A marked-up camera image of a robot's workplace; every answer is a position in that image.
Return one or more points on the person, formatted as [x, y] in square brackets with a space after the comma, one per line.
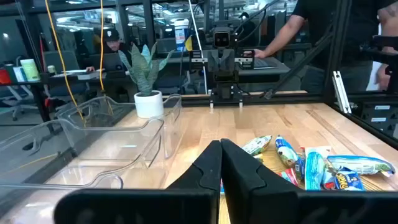
[280, 34]
[112, 46]
[390, 18]
[245, 25]

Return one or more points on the white and green granola bar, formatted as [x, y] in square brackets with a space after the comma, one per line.
[256, 145]

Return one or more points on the black keyboard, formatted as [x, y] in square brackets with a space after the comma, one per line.
[265, 63]

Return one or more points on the red container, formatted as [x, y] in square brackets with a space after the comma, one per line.
[4, 76]

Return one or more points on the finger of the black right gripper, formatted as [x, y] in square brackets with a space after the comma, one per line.
[214, 62]
[228, 62]

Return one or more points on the long light blue granola bar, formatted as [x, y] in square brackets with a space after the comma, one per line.
[314, 169]

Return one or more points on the office chair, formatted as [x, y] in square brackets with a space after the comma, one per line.
[18, 93]

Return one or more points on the snake plant in white pot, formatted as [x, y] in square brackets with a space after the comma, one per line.
[149, 105]

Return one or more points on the green and white canister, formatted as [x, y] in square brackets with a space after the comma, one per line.
[30, 70]

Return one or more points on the grey desk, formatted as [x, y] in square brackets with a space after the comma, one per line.
[264, 71]

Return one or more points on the black frame post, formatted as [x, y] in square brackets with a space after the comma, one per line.
[337, 46]

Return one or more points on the small white cup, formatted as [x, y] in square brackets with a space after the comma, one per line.
[51, 69]

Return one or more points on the black frame beam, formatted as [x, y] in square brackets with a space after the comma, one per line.
[367, 124]

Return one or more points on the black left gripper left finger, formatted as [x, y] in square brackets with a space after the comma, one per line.
[192, 199]

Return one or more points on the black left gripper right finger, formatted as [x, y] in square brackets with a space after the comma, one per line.
[248, 193]

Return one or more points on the silver metal bracket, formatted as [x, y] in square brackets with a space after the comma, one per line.
[340, 93]

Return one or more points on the white wipes canister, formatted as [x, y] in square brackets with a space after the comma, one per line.
[181, 34]

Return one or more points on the black diagonal frame brace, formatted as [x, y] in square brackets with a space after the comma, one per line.
[298, 67]

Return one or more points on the blue granola bar dark ends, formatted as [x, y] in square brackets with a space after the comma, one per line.
[286, 152]

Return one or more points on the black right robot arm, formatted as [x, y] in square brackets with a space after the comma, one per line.
[224, 82]

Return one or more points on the clear plastic bin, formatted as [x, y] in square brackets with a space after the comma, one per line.
[93, 107]
[105, 176]
[93, 146]

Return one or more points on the blue chocolate chip granola bar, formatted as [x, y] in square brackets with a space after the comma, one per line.
[357, 164]

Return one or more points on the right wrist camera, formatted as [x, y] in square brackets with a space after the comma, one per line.
[221, 39]

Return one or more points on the blue granola bar red patch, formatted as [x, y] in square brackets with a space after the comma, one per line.
[289, 175]

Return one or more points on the black desk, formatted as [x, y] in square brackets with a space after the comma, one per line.
[62, 78]

